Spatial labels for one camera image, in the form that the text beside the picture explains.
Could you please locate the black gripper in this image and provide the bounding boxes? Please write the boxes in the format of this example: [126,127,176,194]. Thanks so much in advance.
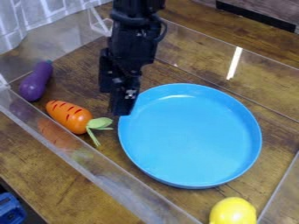
[97,17,162,117]

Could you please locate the orange toy carrot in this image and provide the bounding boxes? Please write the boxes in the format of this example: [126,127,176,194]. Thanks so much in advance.
[45,100,113,146]

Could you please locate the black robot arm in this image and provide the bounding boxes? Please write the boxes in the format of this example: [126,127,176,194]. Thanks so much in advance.
[98,0,166,116]

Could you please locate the purple toy eggplant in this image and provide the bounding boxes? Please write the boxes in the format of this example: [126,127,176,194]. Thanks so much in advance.
[18,60,53,102]

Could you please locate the blue round plate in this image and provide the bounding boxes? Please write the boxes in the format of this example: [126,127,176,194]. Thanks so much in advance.
[117,83,262,189]

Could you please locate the blue object at corner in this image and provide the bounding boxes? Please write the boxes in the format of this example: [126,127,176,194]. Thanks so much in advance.
[0,192,26,224]

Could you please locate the yellow toy lemon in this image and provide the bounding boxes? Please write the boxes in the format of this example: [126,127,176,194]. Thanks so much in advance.
[209,197,257,224]

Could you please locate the clear acrylic tray wall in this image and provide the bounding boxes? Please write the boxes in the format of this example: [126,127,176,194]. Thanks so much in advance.
[0,3,299,224]

